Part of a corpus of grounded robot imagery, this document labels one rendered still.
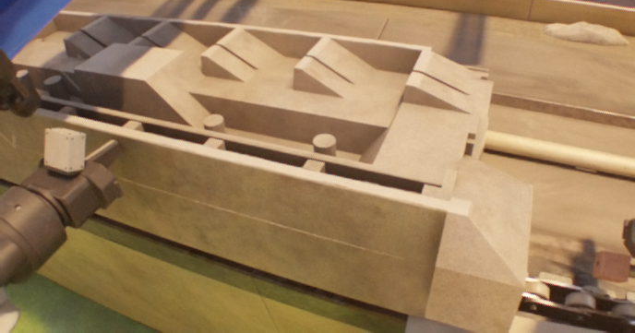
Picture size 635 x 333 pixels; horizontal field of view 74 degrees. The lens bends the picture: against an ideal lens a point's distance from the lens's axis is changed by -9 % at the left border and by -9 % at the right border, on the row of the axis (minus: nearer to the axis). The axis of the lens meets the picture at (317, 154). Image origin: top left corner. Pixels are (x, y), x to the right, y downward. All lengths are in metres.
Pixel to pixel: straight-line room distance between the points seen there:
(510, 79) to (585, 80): 0.16
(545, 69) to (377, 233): 0.68
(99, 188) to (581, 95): 0.89
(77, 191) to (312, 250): 0.28
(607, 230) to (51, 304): 1.72
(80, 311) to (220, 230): 1.22
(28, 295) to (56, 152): 1.44
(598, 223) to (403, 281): 0.38
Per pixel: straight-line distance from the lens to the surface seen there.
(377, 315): 0.66
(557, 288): 0.70
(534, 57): 1.12
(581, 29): 1.20
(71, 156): 0.56
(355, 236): 0.52
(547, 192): 0.84
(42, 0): 0.59
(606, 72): 1.13
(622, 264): 0.63
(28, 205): 0.55
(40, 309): 1.92
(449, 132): 0.62
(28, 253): 0.54
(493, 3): 1.23
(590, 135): 0.96
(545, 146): 0.86
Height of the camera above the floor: 1.38
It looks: 47 degrees down
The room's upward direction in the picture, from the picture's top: 10 degrees counter-clockwise
